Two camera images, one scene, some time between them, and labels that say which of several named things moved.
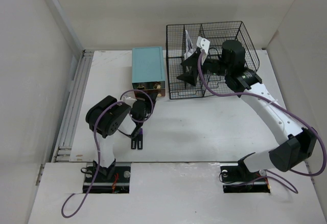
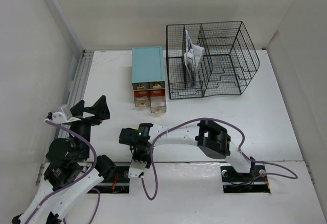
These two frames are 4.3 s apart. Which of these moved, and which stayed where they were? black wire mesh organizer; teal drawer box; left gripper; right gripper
Moved: left gripper; right gripper
Stayed: teal drawer box; black wire mesh organizer
